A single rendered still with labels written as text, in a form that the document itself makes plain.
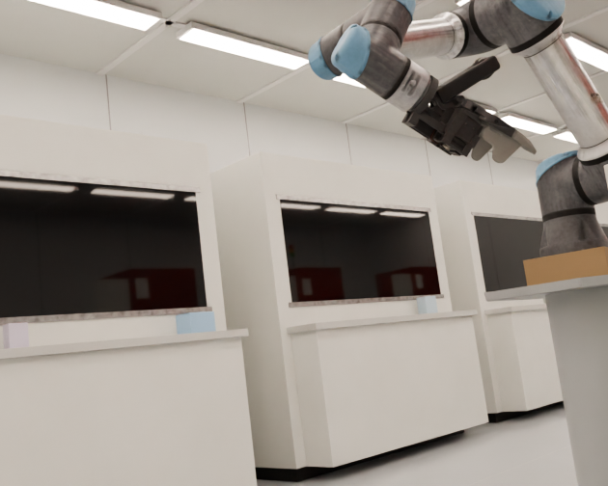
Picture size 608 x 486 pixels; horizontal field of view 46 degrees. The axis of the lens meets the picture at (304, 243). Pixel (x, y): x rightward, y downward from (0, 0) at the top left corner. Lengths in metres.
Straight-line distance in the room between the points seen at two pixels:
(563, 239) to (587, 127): 0.25
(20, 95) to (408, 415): 3.15
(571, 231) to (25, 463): 2.34
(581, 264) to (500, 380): 4.43
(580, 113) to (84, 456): 2.48
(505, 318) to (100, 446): 3.62
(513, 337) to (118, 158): 3.49
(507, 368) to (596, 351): 4.35
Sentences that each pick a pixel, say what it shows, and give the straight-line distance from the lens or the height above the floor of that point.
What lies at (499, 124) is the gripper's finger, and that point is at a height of 1.06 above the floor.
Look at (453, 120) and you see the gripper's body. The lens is 1.18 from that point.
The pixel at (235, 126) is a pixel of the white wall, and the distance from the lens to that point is 5.62.
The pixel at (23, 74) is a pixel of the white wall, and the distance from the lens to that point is 4.83.
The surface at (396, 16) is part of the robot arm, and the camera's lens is 1.20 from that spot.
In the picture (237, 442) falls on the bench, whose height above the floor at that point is 0.33.
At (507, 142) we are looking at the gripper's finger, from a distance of 1.21.
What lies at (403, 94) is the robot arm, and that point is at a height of 1.12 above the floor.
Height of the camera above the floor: 0.74
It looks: 9 degrees up
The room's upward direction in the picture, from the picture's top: 7 degrees counter-clockwise
